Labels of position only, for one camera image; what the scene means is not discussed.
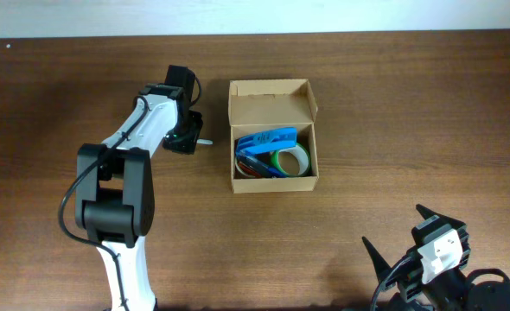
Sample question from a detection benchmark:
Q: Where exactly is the cardboard box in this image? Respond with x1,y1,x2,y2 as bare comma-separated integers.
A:
228,79,319,194

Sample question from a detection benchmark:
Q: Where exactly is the blue pen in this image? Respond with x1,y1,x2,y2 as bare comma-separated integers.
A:
236,153,286,178

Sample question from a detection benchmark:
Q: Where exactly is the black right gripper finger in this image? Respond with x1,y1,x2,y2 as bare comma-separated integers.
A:
361,237,396,291
416,204,443,220

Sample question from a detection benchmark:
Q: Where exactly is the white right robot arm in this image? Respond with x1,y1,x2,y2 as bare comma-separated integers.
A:
362,204,510,311

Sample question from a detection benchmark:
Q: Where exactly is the black silver marker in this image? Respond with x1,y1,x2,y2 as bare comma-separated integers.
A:
197,139,214,145

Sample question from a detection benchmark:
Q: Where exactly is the blue plastic case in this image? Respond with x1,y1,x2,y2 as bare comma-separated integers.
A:
235,127,297,156

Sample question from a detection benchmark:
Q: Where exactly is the orange black stapler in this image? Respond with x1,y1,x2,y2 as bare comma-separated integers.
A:
237,160,265,179

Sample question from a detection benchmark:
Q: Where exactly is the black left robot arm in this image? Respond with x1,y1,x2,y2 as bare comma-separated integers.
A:
67,65,203,310

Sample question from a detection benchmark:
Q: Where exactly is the green tape roll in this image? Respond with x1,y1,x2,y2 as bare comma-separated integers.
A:
271,143,311,177

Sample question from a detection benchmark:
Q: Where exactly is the white tape roll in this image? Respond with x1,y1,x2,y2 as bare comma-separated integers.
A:
234,155,260,180

